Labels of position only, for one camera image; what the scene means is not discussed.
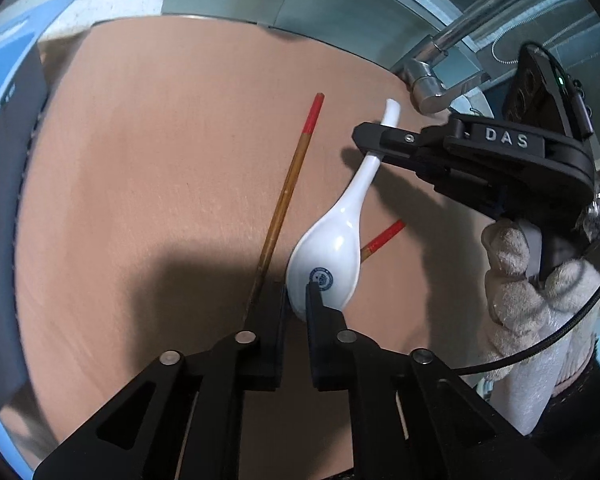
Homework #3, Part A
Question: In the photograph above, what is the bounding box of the chrome kitchen faucet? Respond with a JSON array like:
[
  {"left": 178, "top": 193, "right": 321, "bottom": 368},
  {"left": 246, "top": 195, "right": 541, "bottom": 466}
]
[{"left": 266, "top": 0, "right": 546, "bottom": 116}]

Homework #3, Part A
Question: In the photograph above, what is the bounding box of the blue plastic utensil basket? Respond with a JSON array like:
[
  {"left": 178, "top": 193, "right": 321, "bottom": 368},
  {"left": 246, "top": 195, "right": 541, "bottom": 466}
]
[{"left": 0, "top": 0, "right": 76, "bottom": 479}]

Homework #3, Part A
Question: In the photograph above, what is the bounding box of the black cable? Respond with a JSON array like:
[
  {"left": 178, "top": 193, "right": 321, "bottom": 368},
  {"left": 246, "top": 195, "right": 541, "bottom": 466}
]
[{"left": 450, "top": 41, "right": 600, "bottom": 376}]

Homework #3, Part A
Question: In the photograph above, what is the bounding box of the stainless steel sink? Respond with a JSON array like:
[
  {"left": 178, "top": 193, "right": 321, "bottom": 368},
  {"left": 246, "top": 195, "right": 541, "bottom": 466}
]
[{"left": 162, "top": 0, "right": 600, "bottom": 129}]

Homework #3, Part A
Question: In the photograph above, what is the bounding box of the beige gloved hand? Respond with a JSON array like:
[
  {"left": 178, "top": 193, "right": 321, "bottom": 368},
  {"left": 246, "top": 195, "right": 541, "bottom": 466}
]
[{"left": 481, "top": 220, "right": 600, "bottom": 434}]

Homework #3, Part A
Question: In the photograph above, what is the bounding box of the white ceramic spoon with logo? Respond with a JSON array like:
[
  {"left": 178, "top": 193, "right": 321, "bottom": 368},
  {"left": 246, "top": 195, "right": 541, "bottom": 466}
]
[{"left": 284, "top": 97, "right": 401, "bottom": 323}]

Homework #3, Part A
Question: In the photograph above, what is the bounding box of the black camera box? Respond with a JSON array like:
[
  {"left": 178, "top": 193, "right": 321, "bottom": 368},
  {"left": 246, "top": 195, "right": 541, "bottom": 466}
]
[{"left": 502, "top": 41, "right": 594, "bottom": 142}]

